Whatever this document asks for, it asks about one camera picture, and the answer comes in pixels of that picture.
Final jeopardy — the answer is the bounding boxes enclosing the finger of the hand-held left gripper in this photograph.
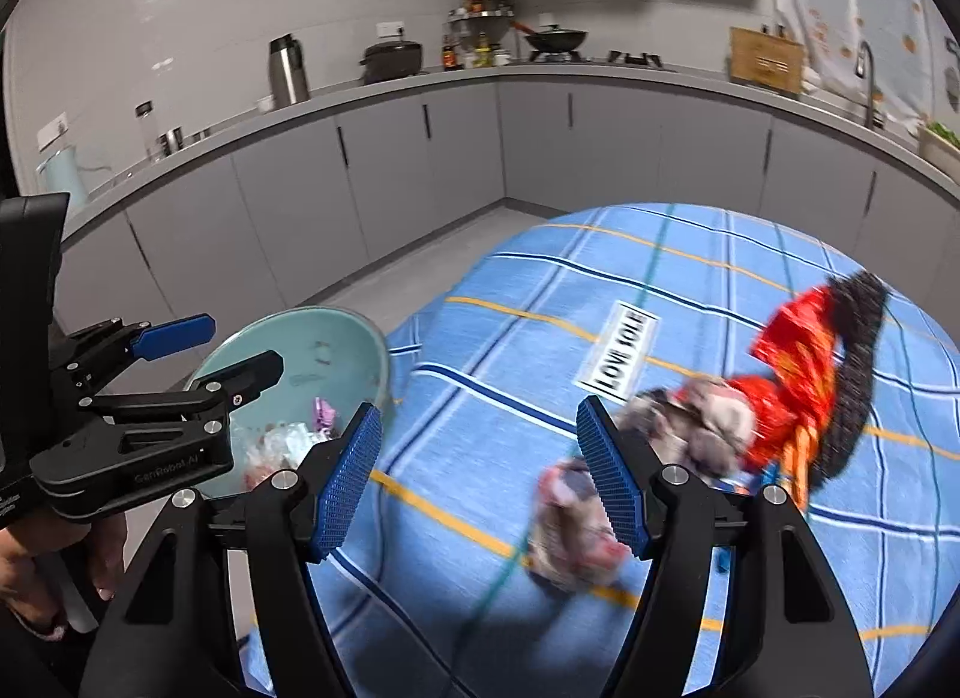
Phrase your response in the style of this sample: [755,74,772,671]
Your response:
[52,314,218,384]
[75,351,286,436]

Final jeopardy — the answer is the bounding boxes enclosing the wooden cutting board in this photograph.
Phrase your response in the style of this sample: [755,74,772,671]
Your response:
[727,26,807,97]

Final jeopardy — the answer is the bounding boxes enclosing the grey kitchen counter cabinets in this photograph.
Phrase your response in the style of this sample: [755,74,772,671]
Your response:
[52,64,960,369]

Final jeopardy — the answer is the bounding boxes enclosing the blue plaid cloth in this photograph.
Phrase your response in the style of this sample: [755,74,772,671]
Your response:
[240,201,960,698]

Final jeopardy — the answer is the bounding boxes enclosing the red snack packet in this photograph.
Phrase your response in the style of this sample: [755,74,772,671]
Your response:
[739,285,842,513]

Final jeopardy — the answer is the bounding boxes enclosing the clear glass jar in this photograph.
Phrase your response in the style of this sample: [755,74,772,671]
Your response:
[135,101,160,163]

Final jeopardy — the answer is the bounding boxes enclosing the black wok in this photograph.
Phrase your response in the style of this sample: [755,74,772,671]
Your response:
[512,19,590,55]

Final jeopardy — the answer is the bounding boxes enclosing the pink grey wrapper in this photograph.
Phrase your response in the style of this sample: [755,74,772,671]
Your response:
[525,462,653,588]

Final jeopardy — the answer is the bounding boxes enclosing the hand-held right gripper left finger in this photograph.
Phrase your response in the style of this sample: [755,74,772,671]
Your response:
[79,402,383,698]

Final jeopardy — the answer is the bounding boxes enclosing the clear plastic wrapper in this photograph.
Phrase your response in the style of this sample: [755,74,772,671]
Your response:
[244,420,325,480]

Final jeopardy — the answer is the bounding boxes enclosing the person's left hand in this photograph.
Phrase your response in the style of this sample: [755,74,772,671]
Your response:
[0,514,128,643]

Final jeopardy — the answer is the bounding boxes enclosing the black rice cooker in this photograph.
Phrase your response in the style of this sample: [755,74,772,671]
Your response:
[358,40,423,85]

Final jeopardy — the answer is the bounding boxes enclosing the gas stove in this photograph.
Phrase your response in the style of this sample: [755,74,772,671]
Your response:
[529,49,665,69]

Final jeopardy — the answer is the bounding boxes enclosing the steel thermos jug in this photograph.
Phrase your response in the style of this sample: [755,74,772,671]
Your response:
[268,34,311,109]

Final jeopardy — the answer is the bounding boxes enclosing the teal glass bowl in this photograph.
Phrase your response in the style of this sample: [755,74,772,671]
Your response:
[184,305,391,500]

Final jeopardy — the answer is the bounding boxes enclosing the steel kitchen faucet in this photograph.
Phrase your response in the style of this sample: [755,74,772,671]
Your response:
[857,41,886,130]

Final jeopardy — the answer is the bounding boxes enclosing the fruit print curtain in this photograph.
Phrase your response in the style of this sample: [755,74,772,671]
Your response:
[754,0,950,125]

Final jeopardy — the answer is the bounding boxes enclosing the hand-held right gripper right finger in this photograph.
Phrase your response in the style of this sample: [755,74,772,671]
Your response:
[576,396,875,698]

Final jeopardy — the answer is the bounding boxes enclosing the white basin with vegetables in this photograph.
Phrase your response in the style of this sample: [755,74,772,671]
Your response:
[916,120,960,178]

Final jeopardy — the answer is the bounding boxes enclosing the hanging wall rack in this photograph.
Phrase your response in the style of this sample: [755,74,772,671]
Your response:
[934,34,960,106]

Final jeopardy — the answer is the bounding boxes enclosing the black textured strip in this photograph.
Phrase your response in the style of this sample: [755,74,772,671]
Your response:
[810,270,890,480]

